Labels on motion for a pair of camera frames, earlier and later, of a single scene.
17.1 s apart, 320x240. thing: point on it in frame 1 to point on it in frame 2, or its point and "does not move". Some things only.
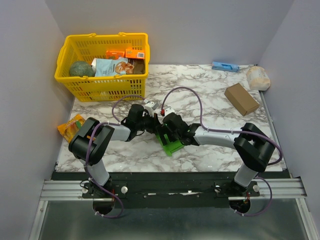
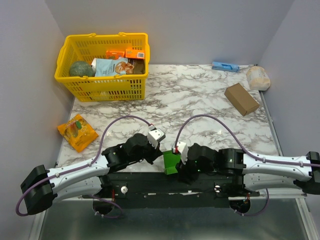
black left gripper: x=154 y=123 to x=155 y=153
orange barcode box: x=137 y=54 does not move
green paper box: x=170 y=146 to x=170 y=160
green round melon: x=80 y=68 does not move
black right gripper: x=164 y=130 to x=181 y=167
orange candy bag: x=69 y=130 does not move
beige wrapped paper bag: x=258 y=79 does not move
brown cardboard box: x=240 y=99 does not move
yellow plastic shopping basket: x=79 y=48 does not move
